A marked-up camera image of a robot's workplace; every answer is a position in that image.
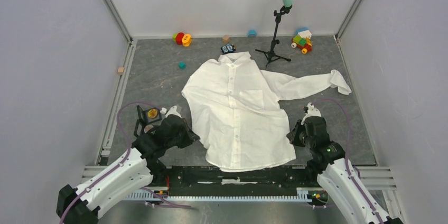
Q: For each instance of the blue cylinder block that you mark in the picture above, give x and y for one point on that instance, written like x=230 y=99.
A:
x=251 y=33

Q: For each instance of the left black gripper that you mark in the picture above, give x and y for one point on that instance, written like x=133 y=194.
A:
x=190 y=136

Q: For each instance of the red yellow ring toy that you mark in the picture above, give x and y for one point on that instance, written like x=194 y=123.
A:
x=182 y=39

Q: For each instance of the brown wooden cube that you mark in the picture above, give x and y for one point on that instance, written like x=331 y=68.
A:
x=225 y=39

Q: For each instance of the black tripod stand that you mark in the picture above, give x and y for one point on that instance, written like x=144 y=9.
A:
x=270 y=55

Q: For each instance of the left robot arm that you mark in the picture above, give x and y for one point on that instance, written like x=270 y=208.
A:
x=138 y=167

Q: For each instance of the blue white brick block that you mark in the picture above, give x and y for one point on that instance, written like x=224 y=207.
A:
x=304 y=33

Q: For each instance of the colourful brick toy car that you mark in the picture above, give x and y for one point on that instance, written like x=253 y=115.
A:
x=304 y=44

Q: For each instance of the black display frame lower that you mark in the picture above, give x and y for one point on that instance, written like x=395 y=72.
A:
x=138 y=130

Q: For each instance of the black display frame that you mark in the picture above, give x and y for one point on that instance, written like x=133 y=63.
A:
x=143 y=118
x=138 y=130

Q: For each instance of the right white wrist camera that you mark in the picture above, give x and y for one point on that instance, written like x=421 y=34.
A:
x=310 y=111

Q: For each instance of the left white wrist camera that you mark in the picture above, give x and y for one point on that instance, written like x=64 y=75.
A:
x=174 y=110

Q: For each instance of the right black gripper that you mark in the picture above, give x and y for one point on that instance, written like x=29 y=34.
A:
x=292 y=135

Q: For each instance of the small black toy car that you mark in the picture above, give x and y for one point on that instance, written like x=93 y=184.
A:
x=228 y=48

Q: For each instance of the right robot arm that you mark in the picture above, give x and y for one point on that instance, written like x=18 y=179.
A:
x=330 y=169

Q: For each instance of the black display frame upper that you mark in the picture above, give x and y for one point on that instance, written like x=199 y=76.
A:
x=143 y=118

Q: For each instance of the white button shirt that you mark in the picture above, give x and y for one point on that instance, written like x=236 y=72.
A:
x=236 y=114

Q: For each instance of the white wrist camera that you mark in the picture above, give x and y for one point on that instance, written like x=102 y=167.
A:
x=174 y=110
x=310 y=111

